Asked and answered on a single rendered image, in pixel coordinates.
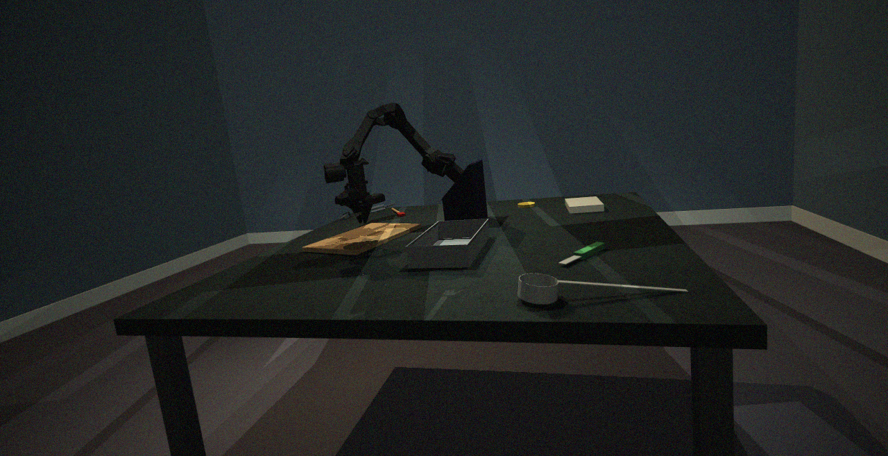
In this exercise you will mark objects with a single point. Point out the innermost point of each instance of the wooden cutting board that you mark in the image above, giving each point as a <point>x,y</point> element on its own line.
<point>362,239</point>

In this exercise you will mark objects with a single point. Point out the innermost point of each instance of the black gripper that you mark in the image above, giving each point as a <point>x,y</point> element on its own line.
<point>366,199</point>

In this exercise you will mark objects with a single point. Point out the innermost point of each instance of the beige rectangular block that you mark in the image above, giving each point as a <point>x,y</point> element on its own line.
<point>584,204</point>

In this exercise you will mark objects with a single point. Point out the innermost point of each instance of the grey measuring cup with long handle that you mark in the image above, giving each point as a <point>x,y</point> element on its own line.
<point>542,289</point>

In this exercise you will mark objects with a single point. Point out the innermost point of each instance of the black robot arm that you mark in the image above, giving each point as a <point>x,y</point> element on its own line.
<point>433,160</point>

